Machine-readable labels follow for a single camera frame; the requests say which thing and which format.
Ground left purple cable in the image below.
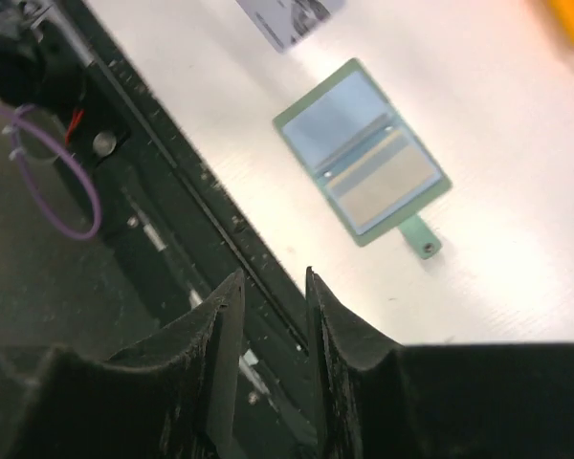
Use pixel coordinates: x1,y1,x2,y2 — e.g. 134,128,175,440
0,98,102,241

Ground green leather card holder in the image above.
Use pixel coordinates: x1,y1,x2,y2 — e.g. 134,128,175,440
273,58,452,259

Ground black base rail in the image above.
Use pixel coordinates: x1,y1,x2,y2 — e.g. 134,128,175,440
33,1,318,458

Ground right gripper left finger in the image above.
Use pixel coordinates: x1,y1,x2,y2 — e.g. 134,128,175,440
9,271,245,458

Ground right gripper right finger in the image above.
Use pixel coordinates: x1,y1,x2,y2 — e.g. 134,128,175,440
306,271,574,458

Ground gold credit card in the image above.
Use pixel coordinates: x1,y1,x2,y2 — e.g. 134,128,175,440
326,128,440,234

